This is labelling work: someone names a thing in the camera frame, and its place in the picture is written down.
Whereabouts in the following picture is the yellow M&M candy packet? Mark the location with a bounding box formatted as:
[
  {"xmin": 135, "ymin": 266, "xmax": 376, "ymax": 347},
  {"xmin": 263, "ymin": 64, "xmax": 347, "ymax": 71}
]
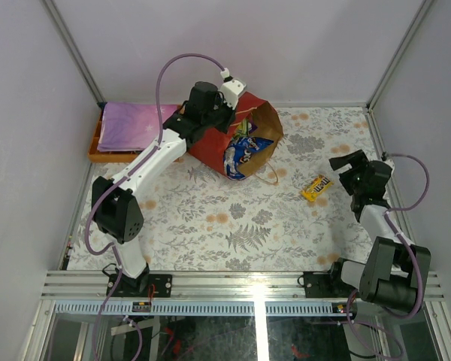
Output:
[{"xmin": 301, "ymin": 174, "xmax": 334, "ymax": 202}]

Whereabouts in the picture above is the red brown paper bag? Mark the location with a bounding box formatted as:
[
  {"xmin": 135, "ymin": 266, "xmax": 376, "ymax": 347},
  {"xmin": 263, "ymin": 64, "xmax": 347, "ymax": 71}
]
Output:
[{"xmin": 188, "ymin": 93, "xmax": 283, "ymax": 181}]

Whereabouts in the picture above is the blue Doritos chip bag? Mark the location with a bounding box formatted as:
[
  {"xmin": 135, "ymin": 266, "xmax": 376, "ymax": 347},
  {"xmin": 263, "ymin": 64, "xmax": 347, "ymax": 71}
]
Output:
[{"xmin": 223, "ymin": 136, "xmax": 274, "ymax": 181}]

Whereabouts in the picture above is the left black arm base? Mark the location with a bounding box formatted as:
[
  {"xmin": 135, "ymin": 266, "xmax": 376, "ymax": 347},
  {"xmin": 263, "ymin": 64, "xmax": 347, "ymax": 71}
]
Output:
[{"xmin": 101, "ymin": 263, "xmax": 173, "ymax": 299}]

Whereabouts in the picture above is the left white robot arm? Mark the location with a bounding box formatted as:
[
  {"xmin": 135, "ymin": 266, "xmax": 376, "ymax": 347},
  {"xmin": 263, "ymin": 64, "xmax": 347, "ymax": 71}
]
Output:
[{"xmin": 90, "ymin": 77, "xmax": 246, "ymax": 297}]

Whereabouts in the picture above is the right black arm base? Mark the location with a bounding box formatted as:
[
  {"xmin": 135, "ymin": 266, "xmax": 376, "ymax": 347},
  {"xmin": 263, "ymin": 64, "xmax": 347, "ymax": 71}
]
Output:
[{"xmin": 297, "ymin": 258, "xmax": 365, "ymax": 299}]

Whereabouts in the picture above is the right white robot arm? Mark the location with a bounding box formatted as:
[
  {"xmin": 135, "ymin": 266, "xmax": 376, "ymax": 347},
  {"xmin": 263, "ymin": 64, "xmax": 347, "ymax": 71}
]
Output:
[{"xmin": 327, "ymin": 150, "xmax": 431, "ymax": 319}]

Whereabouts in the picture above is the green yellow snack packet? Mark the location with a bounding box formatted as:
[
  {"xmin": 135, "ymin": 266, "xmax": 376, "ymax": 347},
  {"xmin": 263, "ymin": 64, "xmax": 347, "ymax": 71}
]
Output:
[{"xmin": 234, "ymin": 117, "xmax": 257, "ymax": 138}]

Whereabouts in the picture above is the floral patterned table mat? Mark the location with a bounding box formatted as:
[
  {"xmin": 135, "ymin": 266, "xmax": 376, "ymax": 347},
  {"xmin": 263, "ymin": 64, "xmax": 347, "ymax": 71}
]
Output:
[{"xmin": 66, "ymin": 106, "xmax": 412, "ymax": 272}]

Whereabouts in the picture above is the purple Frozen fabric cloth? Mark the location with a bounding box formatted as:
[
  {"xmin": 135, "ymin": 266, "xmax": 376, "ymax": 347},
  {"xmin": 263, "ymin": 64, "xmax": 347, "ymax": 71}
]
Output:
[{"xmin": 97, "ymin": 102, "xmax": 159, "ymax": 152}]

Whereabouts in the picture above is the orange plastic tray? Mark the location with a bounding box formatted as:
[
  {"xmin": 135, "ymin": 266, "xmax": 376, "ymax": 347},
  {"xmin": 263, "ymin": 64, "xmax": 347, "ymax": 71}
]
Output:
[{"xmin": 88, "ymin": 103, "xmax": 156, "ymax": 163}]

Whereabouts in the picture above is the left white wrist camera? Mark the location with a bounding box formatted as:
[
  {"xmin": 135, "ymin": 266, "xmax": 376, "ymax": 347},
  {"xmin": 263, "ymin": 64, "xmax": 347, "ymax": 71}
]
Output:
[{"xmin": 219, "ymin": 68, "xmax": 247, "ymax": 109}]

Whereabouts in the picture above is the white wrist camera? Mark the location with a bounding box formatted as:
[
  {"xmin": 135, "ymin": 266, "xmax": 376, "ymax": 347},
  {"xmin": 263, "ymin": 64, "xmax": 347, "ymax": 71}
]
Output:
[
  {"xmin": 219, "ymin": 68, "xmax": 247, "ymax": 109},
  {"xmin": 380, "ymin": 152, "xmax": 395, "ymax": 172}
]

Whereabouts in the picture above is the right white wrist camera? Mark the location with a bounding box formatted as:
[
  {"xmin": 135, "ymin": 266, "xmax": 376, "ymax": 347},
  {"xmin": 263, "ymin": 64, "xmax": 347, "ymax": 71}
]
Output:
[{"xmin": 380, "ymin": 152, "xmax": 395, "ymax": 172}]

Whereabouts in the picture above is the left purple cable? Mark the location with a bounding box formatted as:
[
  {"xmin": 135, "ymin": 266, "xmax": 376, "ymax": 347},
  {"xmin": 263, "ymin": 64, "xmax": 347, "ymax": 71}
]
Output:
[{"xmin": 85, "ymin": 53, "xmax": 229, "ymax": 361}]

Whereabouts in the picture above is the aluminium front rail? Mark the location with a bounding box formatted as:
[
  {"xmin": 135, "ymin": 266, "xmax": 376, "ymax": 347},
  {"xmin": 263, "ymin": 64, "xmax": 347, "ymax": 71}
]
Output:
[{"xmin": 41, "ymin": 268, "xmax": 446, "ymax": 301}]

